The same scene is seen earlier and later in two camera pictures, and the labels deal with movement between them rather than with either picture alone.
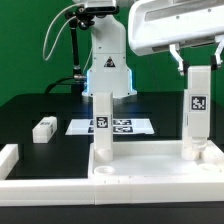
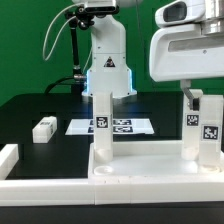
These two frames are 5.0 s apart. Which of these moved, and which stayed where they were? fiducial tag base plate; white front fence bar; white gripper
Moved: white gripper
Stayed: white front fence bar; fiducial tag base plate
